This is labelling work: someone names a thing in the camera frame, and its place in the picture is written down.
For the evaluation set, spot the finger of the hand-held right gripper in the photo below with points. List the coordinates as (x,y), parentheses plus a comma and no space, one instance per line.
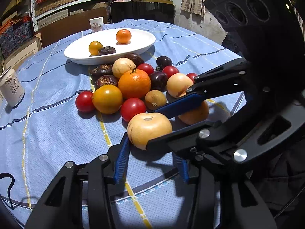
(181,103)
(181,138)

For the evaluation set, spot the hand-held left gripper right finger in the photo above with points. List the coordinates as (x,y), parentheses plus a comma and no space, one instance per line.
(182,170)

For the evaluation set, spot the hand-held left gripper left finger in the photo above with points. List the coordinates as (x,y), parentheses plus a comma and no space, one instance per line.
(121,158)

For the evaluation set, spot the pale orange fruit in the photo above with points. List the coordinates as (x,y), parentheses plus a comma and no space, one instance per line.
(195,115)

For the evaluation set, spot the pale yellow round fruit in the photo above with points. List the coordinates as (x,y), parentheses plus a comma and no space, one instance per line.
(123,67)
(177,83)
(147,126)

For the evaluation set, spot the small brown round fruit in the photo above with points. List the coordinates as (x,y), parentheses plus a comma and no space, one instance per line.
(155,99)

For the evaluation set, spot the red cherry tomato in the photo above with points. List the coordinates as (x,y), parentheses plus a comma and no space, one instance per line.
(84,101)
(170,71)
(146,68)
(132,109)
(191,76)

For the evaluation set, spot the dark purple plum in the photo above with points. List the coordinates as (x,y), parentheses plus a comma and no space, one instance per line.
(164,62)
(158,80)

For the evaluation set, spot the large orange mandarin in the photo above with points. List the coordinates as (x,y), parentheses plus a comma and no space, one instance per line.
(134,84)

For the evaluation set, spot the yellow tomato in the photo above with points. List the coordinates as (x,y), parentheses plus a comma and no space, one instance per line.
(95,47)
(107,99)

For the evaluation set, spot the white oval plate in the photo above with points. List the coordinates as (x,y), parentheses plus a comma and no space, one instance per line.
(139,43)

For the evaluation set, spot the dark brown water chestnut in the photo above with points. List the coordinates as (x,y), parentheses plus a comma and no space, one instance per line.
(107,50)
(135,58)
(100,71)
(104,80)

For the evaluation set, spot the blue striped tablecloth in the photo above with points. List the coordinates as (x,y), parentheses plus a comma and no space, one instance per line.
(59,136)

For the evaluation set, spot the small orange mandarin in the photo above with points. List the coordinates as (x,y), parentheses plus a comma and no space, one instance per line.
(123,36)

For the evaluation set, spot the black chair back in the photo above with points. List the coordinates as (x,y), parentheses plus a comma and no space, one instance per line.
(143,12)

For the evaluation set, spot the white paper cup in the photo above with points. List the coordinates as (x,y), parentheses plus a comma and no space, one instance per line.
(96,25)

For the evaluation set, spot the white drink can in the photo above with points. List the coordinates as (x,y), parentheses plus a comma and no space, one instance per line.
(12,88)

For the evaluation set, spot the brown cardboard board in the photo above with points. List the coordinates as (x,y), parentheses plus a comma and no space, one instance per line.
(66,28)

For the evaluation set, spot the beige cardboard box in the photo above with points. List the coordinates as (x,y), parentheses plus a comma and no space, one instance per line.
(21,50)

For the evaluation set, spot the white metal shelf rack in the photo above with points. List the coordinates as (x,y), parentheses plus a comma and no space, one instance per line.
(33,4)

